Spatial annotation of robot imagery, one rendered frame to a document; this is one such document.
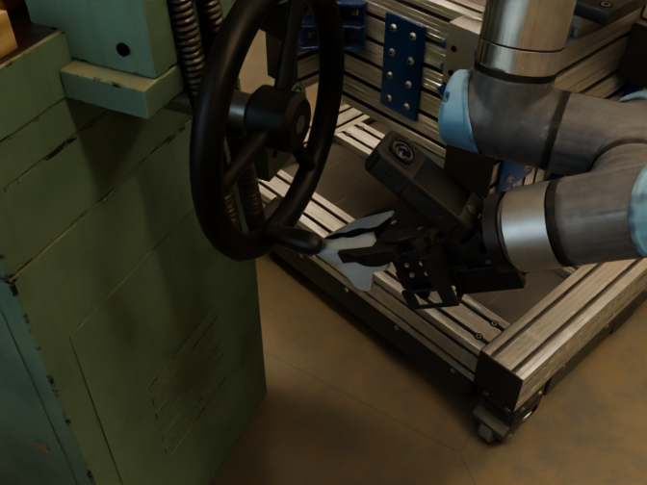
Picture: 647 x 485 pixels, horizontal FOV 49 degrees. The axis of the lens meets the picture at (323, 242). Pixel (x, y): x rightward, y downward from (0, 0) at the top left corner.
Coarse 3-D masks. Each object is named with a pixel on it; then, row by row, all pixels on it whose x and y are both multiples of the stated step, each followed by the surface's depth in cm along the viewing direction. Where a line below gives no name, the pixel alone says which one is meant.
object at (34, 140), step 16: (48, 112) 65; (64, 112) 67; (80, 112) 69; (96, 112) 71; (32, 128) 64; (48, 128) 66; (64, 128) 68; (80, 128) 70; (0, 144) 61; (16, 144) 63; (32, 144) 64; (48, 144) 66; (0, 160) 62; (16, 160) 63; (32, 160) 65; (0, 176) 62; (16, 176) 64
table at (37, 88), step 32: (32, 32) 64; (64, 32) 64; (0, 64) 59; (32, 64) 62; (64, 64) 65; (96, 64) 66; (0, 96) 60; (32, 96) 63; (64, 96) 67; (96, 96) 65; (128, 96) 63; (160, 96) 64; (0, 128) 61
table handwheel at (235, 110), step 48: (240, 0) 58; (288, 0) 66; (240, 48) 57; (288, 48) 67; (336, 48) 76; (240, 96) 70; (288, 96) 67; (336, 96) 80; (192, 144) 58; (288, 144) 68; (192, 192) 60; (288, 192) 80; (240, 240) 66
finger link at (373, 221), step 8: (376, 216) 72; (384, 216) 71; (392, 216) 70; (352, 224) 73; (360, 224) 72; (368, 224) 71; (376, 224) 70; (384, 224) 70; (336, 232) 73; (344, 232) 72; (352, 232) 72; (360, 232) 72; (376, 232) 70
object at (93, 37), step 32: (32, 0) 64; (64, 0) 62; (96, 0) 60; (128, 0) 59; (160, 0) 60; (224, 0) 70; (96, 32) 63; (128, 32) 61; (160, 32) 62; (128, 64) 63; (160, 64) 63
